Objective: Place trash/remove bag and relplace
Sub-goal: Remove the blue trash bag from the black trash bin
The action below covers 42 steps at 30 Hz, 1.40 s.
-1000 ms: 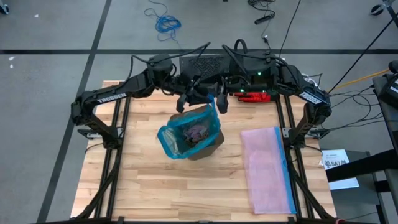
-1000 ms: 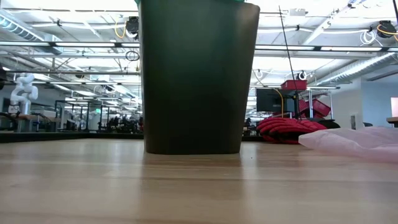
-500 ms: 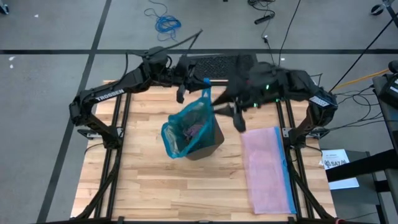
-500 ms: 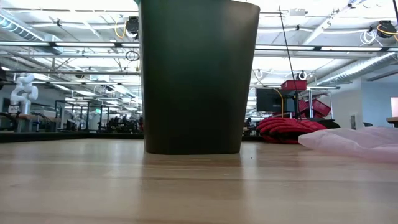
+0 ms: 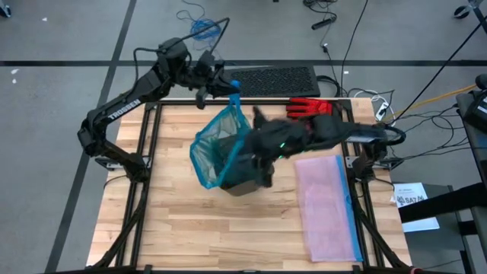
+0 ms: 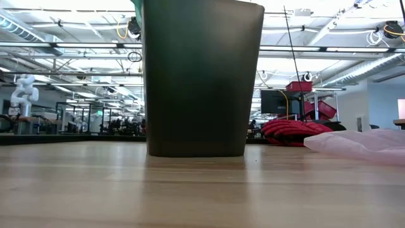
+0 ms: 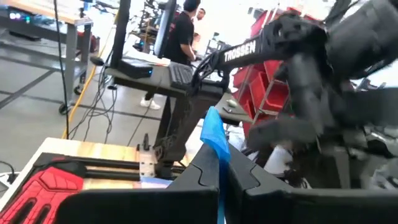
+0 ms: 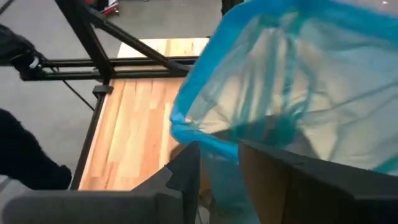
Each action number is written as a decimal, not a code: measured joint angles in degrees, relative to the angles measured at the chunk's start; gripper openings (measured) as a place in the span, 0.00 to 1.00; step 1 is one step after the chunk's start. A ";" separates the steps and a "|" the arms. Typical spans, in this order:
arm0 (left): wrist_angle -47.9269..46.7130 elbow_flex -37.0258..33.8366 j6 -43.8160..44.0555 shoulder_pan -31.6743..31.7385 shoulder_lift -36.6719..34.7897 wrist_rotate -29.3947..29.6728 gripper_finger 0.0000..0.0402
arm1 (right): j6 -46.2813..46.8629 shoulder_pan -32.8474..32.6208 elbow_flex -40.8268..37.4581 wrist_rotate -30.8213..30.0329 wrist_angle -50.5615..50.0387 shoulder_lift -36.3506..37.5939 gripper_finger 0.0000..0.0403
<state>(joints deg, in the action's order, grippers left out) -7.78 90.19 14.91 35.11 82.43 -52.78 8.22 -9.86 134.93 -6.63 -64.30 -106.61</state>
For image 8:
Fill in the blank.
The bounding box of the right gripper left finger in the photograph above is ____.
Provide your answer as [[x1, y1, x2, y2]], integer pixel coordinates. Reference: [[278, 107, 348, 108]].
[[132, 141, 201, 224]]

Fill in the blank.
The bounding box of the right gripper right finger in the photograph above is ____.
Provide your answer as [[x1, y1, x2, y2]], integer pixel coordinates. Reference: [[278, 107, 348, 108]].
[[239, 139, 398, 224]]

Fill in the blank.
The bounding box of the small red white object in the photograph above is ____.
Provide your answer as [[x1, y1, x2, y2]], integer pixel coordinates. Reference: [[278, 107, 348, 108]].
[[101, 0, 121, 17]]

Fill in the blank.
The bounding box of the blue plastic trash bag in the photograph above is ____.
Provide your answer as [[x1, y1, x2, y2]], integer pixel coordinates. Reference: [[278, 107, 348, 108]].
[[169, 0, 398, 224]]

